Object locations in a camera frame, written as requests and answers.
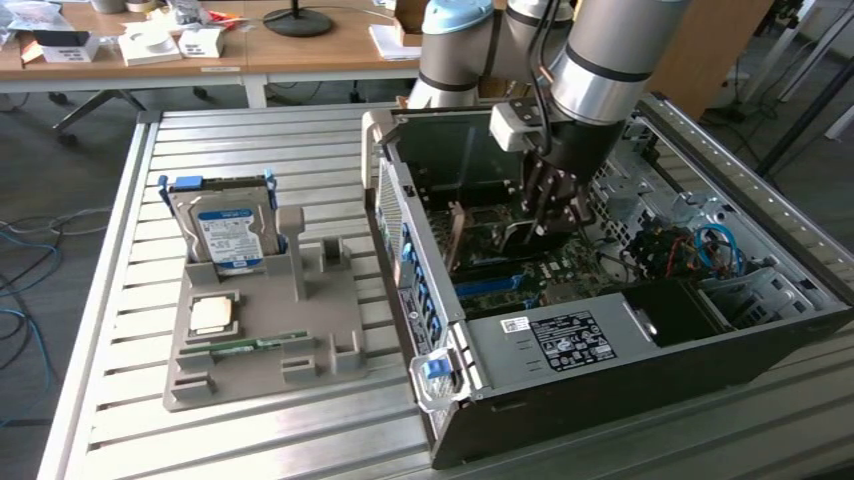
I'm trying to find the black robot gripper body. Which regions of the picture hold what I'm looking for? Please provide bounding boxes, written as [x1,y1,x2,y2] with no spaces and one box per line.
[530,115,627,185]

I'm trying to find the graphics card with metal bracket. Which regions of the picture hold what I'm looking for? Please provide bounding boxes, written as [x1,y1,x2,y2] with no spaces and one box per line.
[446,199,588,274]

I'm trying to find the CPU socket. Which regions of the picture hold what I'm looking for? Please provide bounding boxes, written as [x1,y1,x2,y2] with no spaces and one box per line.
[466,207,526,226]

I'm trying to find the silver metal drive cage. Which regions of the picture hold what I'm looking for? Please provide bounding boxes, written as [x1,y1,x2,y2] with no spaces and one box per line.
[586,112,732,251]

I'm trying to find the green motherboard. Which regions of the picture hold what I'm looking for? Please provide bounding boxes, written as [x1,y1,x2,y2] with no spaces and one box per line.
[426,187,626,321]

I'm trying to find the blue expansion slot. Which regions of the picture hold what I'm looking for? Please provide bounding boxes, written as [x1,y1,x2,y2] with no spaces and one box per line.
[456,277,523,297]

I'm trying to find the blue card retention clip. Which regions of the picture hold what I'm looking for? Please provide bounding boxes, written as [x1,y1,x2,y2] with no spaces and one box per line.
[416,264,446,346]
[399,222,422,274]

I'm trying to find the black power supply label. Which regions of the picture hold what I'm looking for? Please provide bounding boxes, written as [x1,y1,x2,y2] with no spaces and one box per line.
[530,309,619,374]

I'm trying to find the wooden cabinet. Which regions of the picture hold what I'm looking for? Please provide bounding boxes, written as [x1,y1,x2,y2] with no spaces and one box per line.
[650,0,779,121]

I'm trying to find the grey power supply unit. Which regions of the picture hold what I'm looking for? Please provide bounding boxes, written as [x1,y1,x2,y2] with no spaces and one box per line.
[463,292,662,399]

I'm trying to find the white paper stack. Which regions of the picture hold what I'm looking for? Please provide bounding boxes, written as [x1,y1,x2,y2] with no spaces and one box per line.
[368,23,426,62]

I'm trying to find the silver disk bay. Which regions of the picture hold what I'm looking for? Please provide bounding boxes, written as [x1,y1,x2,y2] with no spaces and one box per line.
[696,264,822,331]

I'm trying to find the brown cardboard box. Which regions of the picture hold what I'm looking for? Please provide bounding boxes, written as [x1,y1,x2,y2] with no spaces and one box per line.
[392,0,432,36]

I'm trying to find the black open PC case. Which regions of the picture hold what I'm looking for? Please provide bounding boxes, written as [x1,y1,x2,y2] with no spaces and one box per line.
[359,92,854,471]

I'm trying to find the clear latch with blue tab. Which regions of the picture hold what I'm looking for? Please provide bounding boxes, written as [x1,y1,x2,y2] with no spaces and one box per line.
[407,348,470,414]

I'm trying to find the wooden desk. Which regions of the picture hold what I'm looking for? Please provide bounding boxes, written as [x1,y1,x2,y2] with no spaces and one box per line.
[0,0,435,109]

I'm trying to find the grey parts rack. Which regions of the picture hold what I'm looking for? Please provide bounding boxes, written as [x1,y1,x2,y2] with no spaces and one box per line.
[163,205,368,414]

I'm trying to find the hard disk with blue rails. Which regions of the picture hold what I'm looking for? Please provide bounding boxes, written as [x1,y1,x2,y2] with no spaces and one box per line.
[156,168,279,277]

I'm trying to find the black round lamp base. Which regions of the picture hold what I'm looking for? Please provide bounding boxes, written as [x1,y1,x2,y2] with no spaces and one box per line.
[261,0,335,39]

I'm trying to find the CPU chip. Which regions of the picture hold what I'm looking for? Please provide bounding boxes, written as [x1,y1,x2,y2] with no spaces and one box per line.
[189,298,235,335]

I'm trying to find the green RAM stick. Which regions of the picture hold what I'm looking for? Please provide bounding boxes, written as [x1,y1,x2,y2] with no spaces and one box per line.
[179,329,312,357]

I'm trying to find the white labelled carton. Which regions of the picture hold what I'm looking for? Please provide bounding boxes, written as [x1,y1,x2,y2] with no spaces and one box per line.
[177,27,225,59]

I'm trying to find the orange tool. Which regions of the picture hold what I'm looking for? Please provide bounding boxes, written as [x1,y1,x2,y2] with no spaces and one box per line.
[203,8,245,32]

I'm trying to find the flat white box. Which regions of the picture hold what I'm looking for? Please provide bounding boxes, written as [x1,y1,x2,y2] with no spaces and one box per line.
[117,27,183,67]

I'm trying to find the white tape roll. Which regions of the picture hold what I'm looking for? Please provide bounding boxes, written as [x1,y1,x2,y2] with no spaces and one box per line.
[127,28,176,52]

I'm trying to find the grey office chair base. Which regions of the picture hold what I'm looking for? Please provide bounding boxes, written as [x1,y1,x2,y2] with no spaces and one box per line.
[51,88,149,147]

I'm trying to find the small white labelled box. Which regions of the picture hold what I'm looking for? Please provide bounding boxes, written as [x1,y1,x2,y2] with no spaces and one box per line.
[39,42,101,64]

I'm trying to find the clear plastic bags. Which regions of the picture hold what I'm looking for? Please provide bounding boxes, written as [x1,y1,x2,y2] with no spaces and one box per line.
[0,0,75,31]

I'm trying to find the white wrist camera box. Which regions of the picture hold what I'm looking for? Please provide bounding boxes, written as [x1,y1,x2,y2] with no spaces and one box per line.
[490,102,550,151]

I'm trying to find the black power wire bundle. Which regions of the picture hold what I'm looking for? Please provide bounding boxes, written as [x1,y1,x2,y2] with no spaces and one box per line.
[616,224,699,281]

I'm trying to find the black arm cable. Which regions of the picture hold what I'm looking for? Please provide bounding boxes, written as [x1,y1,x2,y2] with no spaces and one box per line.
[526,0,566,154]

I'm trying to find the blue wire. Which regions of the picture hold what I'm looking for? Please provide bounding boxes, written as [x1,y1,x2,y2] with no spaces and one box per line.
[692,223,750,279]

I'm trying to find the black metal post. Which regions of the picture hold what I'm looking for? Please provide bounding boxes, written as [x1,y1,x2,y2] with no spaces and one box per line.
[759,49,854,176]

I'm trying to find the grey floor cable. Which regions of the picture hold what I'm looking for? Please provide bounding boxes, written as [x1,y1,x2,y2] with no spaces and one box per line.
[0,207,113,237]

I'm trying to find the blue floor cable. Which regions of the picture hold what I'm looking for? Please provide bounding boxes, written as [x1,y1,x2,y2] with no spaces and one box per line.
[0,219,61,426]

